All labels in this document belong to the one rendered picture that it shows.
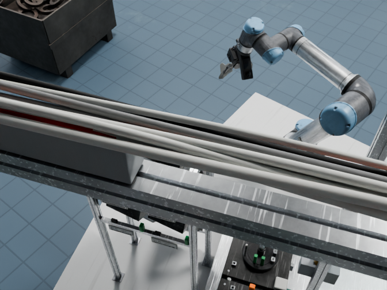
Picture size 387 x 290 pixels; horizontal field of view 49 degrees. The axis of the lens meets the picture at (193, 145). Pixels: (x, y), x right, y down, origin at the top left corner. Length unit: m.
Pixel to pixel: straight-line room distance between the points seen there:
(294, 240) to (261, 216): 0.04
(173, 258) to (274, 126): 0.92
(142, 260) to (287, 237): 1.39
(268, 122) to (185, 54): 2.04
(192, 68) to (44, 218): 1.90
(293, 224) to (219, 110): 3.15
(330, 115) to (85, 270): 1.14
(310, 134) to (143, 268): 0.87
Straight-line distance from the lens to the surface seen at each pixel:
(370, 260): 0.50
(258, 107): 2.40
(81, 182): 0.54
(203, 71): 3.99
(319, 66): 1.73
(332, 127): 1.59
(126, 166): 0.47
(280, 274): 1.70
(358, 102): 1.60
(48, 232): 3.05
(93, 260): 1.88
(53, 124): 0.48
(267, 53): 1.70
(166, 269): 1.81
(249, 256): 1.70
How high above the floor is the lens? 2.49
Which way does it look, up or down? 48 degrees down
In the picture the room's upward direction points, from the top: 1 degrees counter-clockwise
